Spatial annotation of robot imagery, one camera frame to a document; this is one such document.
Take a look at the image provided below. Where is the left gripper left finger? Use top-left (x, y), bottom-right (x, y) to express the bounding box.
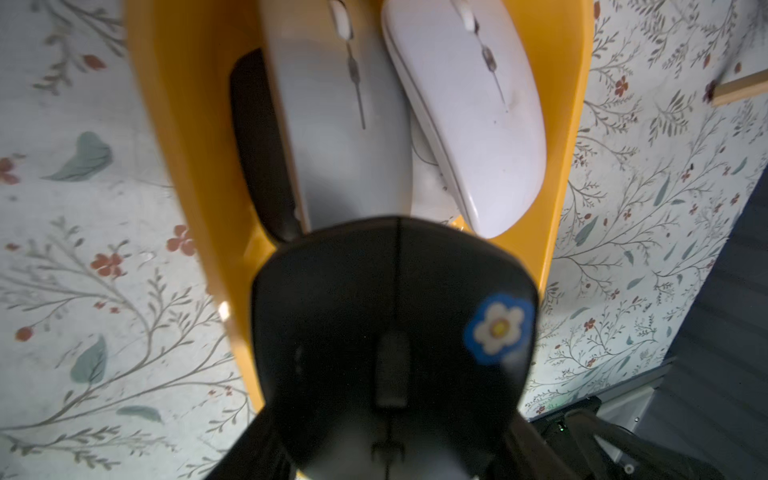
top-left (206, 407), bottom-right (294, 480)

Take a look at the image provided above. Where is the black mouse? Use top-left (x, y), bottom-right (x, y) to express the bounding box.
top-left (251, 217), bottom-right (539, 479)
top-left (229, 49), bottom-right (302, 243)

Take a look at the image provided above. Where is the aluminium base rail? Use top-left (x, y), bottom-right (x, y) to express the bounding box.
top-left (597, 359), bottom-right (674, 433)

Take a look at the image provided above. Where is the wooden easel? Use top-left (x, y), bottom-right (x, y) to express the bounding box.
top-left (711, 70), bottom-right (768, 106)

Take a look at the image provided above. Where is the yellow plastic storage box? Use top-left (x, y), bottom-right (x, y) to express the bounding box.
top-left (123, 1), bottom-right (594, 409)

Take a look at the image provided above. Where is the silver white mouse front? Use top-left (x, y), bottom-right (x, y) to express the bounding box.
top-left (258, 1), bottom-right (413, 232)

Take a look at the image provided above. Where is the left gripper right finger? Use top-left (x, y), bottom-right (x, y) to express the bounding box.
top-left (485, 411), bottom-right (578, 479)

